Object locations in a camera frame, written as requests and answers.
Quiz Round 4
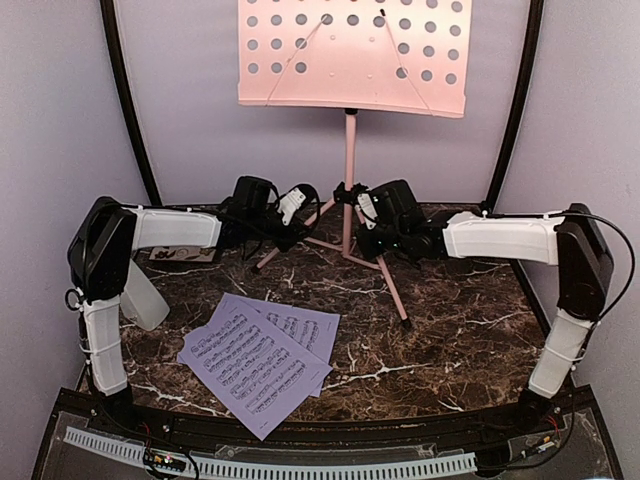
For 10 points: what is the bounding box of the pink folding music stand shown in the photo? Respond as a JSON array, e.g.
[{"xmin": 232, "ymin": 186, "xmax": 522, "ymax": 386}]
[{"xmin": 236, "ymin": 0, "xmax": 474, "ymax": 329}]

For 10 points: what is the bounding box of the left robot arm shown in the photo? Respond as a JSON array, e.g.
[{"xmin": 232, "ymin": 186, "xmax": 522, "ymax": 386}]
[{"xmin": 67, "ymin": 176, "xmax": 320, "ymax": 397}]

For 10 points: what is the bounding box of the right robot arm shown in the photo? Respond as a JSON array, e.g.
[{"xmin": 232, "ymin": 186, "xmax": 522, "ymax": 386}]
[{"xmin": 350, "ymin": 180, "xmax": 614, "ymax": 434}]

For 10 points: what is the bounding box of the floral patterned tile coaster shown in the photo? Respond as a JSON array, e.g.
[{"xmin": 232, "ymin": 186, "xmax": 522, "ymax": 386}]
[{"xmin": 149, "ymin": 246, "xmax": 216, "ymax": 263}]

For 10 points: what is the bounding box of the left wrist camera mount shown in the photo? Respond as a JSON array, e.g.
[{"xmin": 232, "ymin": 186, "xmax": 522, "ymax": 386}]
[{"xmin": 277, "ymin": 183, "xmax": 312, "ymax": 226}]

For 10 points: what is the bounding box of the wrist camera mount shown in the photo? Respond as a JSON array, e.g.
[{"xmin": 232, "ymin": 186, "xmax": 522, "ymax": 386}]
[
  {"xmin": 354, "ymin": 193, "xmax": 378, "ymax": 231},
  {"xmin": 277, "ymin": 183, "xmax": 312, "ymax": 226}
]

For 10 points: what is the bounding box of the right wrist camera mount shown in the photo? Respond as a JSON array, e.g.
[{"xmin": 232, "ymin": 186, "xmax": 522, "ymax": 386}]
[{"xmin": 354, "ymin": 193, "xmax": 378, "ymax": 231}]

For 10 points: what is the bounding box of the black front rail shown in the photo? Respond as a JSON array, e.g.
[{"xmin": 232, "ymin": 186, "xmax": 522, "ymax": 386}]
[{"xmin": 168, "ymin": 414, "xmax": 488, "ymax": 449}]

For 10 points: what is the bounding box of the grey slotted cable duct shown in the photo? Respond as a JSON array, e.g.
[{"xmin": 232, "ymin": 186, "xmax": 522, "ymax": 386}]
[{"xmin": 63, "ymin": 427, "xmax": 477, "ymax": 479}]

